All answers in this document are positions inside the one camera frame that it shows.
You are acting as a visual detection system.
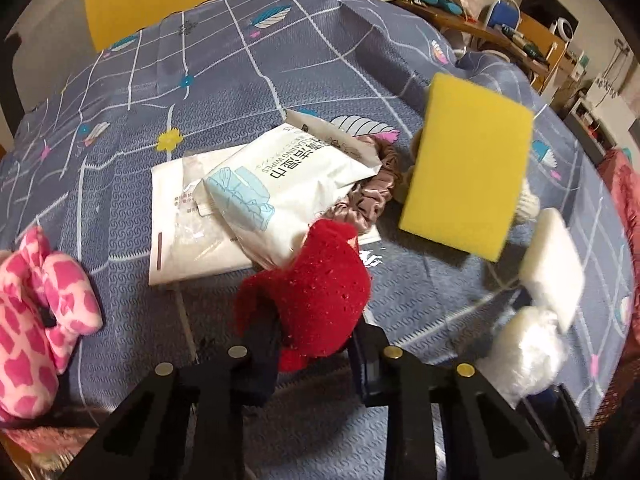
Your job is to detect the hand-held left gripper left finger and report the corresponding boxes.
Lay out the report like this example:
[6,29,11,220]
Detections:
[60,310,283,480]

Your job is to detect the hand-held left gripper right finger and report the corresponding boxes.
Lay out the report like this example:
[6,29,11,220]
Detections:
[348,325,571,480]

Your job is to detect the red fuzzy hat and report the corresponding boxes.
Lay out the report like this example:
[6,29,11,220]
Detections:
[235,218,372,373]

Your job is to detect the white fluffy pompom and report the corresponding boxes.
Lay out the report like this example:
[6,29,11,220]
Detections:
[475,305,568,408]

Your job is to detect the white knit gloves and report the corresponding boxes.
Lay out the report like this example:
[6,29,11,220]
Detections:
[515,180,542,223]

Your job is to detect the flat white plastic packet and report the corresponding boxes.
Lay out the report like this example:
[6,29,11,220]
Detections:
[148,145,383,288]

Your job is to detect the brown satin scrunchie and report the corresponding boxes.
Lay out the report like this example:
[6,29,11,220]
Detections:
[327,135,416,226]

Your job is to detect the white wet wipes packet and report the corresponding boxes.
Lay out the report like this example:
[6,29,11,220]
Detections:
[194,110,383,271]

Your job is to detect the white sponge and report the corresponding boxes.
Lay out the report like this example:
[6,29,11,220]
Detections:
[518,208,586,333]

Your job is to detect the yellow sponge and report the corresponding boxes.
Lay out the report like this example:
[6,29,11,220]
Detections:
[399,72,535,263]

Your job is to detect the pink spotted plush toy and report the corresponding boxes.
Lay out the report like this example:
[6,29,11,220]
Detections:
[0,225,104,423]

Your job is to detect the gold ornate tissue box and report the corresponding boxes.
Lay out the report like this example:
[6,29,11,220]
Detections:
[0,422,101,480]

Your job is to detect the grey-blue printed tablecloth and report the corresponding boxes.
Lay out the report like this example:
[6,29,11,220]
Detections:
[0,0,636,431]

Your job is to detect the pink garment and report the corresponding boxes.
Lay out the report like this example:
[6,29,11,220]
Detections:
[597,147,640,241]

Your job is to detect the wooden side table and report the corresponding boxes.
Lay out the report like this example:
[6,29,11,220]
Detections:
[390,0,501,46]

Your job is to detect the wooden cabinet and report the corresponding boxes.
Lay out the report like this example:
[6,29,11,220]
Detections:
[515,12,571,76]

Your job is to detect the blue folding chair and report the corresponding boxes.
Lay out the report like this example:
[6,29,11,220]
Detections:
[482,0,523,31]

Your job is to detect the black monitor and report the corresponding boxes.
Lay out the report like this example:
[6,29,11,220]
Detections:
[520,0,578,36]

